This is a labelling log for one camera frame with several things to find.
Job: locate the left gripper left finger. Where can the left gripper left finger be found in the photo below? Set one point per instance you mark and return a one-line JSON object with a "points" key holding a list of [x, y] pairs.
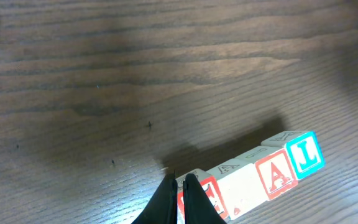
{"points": [[162, 206]]}

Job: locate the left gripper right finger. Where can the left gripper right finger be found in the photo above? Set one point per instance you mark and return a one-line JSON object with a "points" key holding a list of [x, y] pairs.
{"points": [[197, 206]]}

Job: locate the red letter U block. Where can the red letter U block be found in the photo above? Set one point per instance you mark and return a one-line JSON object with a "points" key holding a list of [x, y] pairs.
{"points": [[211, 189]]}

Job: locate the white airplane block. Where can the white airplane block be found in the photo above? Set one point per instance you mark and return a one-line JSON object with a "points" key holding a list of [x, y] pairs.
{"points": [[240, 186]]}

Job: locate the red letter A block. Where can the red letter A block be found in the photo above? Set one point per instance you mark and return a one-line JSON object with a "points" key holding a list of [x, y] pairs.
{"points": [[274, 169]]}

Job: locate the blue letter block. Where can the blue letter block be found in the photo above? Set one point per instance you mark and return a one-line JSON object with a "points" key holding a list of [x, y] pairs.
{"points": [[303, 150]]}

